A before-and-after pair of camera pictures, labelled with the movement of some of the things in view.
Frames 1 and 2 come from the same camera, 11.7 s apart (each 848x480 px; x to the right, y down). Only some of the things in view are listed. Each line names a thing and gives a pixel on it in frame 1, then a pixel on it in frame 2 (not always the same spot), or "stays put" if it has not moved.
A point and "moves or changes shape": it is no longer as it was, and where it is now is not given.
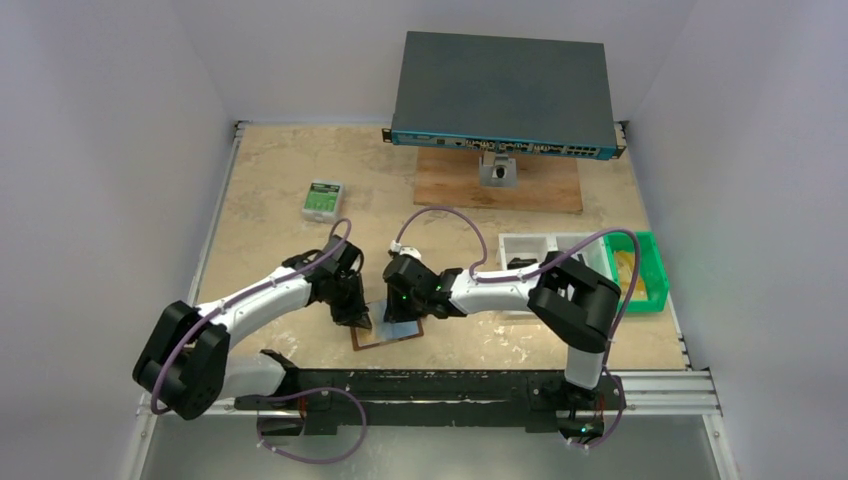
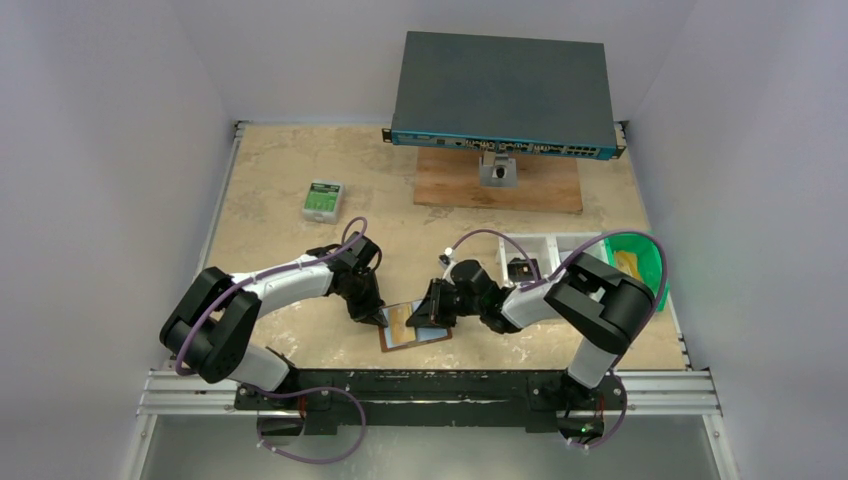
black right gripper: [399, 304] to [439, 303]
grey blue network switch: [500, 93] stays put
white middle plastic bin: [593, 253] stays put
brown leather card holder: [382, 331] moves or changes shape
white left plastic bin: [526, 246] stays put
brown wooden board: [452, 178] stays put
